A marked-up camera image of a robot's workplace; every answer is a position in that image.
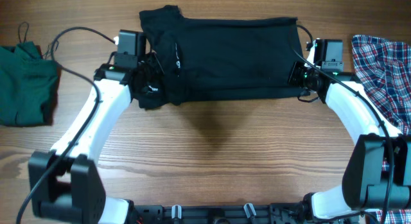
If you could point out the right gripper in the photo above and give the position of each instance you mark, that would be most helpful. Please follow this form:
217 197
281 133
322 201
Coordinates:
294 78

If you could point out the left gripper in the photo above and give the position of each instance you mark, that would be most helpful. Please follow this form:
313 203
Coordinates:
156 70

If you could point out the black polo shirt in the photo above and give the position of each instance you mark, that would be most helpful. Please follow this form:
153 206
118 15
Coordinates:
211 60

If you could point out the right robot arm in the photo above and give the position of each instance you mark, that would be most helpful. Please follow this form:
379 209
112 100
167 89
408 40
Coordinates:
377 176

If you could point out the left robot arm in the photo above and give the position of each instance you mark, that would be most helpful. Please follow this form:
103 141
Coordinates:
65 183

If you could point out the red blue plaid shirt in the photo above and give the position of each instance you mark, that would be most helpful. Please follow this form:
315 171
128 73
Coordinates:
383 67

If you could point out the green drawstring bag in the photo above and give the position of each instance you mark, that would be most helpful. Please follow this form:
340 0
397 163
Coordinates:
29 82

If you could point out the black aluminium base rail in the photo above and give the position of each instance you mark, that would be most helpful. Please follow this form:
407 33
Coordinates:
275 213

